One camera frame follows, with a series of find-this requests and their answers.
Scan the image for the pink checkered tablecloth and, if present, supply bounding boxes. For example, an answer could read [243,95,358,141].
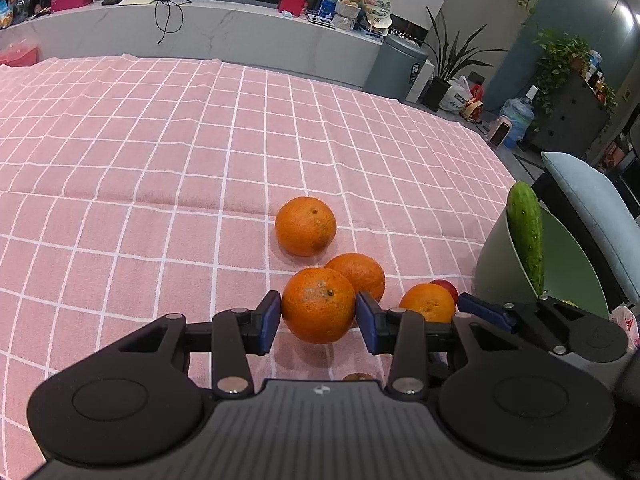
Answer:
[0,55,516,480]

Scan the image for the black cables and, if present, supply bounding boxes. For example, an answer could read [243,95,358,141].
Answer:
[154,0,193,46]

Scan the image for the pink plastic container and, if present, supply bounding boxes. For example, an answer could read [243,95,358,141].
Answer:
[0,46,40,67]

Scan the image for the red bag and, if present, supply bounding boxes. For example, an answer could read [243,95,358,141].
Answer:
[460,84,486,122]

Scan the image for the green ivy plant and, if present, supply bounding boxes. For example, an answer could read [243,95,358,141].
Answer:
[532,27,593,111]

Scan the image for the blue water bottle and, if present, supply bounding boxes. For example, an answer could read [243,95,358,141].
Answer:
[500,85,538,150]

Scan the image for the dark cabinet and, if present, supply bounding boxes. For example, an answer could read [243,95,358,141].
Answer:
[530,67,613,158]

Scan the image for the grey trash can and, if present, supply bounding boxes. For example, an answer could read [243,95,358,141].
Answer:
[362,35,430,101]

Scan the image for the marble tv cabinet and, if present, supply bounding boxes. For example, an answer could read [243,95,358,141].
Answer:
[0,0,431,92]

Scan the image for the white red plastic packet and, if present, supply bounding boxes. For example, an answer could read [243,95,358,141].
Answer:
[609,305,640,348]

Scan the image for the small red fruit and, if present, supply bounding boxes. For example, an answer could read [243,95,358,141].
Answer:
[429,279,459,306]

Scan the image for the small white heater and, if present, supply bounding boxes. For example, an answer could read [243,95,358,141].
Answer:
[487,115,513,147]

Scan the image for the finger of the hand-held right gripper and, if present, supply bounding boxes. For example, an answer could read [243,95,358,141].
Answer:
[456,292,568,356]

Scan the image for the green bowl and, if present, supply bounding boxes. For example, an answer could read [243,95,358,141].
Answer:
[474,205,611,318]

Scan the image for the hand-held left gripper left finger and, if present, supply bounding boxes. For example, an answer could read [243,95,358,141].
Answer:
[100,290,282,401]

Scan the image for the white plastic bag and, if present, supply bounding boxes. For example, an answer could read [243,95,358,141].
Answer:
[440,76,473,113]

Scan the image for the potted long-leaf plant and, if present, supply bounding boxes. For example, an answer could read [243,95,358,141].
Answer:
[422,7,508,113]

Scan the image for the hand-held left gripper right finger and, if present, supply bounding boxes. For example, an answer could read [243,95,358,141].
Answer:
[355,290,523,401]

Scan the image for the green cucumber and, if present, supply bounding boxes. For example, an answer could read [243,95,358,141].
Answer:
[506,181,545,297]

